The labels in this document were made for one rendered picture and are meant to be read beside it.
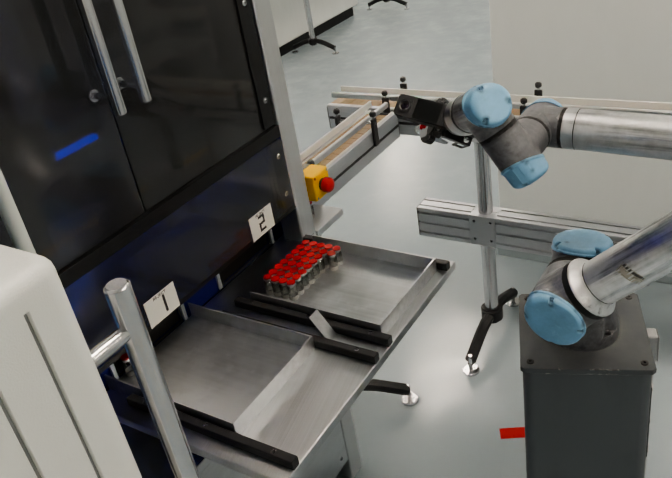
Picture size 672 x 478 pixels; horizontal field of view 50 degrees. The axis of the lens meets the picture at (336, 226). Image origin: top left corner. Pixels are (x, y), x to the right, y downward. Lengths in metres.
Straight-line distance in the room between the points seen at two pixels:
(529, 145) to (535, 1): 1.58
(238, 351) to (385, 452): 1.04
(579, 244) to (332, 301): 0.54
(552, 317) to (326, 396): 0.44
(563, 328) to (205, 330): 0.76
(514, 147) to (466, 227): 1.33
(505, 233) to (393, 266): 0.89
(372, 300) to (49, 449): 1.05
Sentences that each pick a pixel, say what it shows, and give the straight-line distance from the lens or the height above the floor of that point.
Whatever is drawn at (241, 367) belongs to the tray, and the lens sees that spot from 1.50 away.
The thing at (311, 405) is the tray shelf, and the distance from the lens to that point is 1.38.
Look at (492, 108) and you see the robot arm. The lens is 1.24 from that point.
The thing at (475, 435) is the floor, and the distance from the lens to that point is 2.50.
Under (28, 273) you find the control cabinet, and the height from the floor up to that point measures 1.54.
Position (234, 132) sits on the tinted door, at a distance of 1.61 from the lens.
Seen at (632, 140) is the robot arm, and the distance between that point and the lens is 1.34.
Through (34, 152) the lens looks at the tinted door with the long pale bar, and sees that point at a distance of 1.28.
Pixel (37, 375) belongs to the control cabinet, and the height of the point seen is 1.47.
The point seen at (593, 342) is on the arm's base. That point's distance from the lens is 1.57.
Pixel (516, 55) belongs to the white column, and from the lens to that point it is 2.91.
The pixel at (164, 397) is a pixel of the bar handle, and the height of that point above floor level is 1.35.
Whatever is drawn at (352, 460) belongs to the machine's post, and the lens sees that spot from 2.38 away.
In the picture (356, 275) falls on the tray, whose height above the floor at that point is 0.88.
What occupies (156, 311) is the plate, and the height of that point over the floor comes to 1.02.
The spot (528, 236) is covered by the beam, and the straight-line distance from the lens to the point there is 2.51.
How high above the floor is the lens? 1.81
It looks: 29 degrees down
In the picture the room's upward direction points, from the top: 10 degrees counter-clockwise
